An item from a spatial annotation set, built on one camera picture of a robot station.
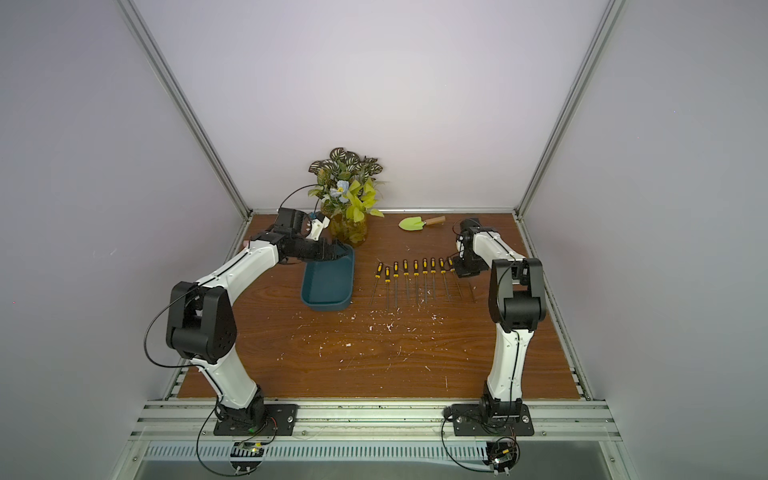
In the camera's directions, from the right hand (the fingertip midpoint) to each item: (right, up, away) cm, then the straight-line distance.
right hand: (473, 266), depth 99 cm
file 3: (-6, -2, +3) cm, 7 cm away
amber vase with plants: (-42, +25, -7) cm, 50 cm away
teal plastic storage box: (-49, -6, -2) cm, 50 cm away
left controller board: (-64, -43, -27) cm, 82 cm away
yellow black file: (-29, -5, +1) cm, 30 cm away
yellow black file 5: (-16, -2, +1) cm, 16 cm away
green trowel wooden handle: (-18, +16, +18) cm, 30 cm away
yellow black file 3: (-23, -2, +4) cm, 23 cm away
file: (-13, -2, +1) cm, 14 cm away
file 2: (-10, -2, +2) cm, 10 cm away
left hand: (-44, +6, -9) cm, 45 cm away
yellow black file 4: (-19, -3, +1) cm, 20 cm away
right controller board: (-1, -42, -30) cm, 52 cm away
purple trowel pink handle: (-83, +8, +10) cm, 84 cm away
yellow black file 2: (-26, -3, +1) cm, 26 cm away
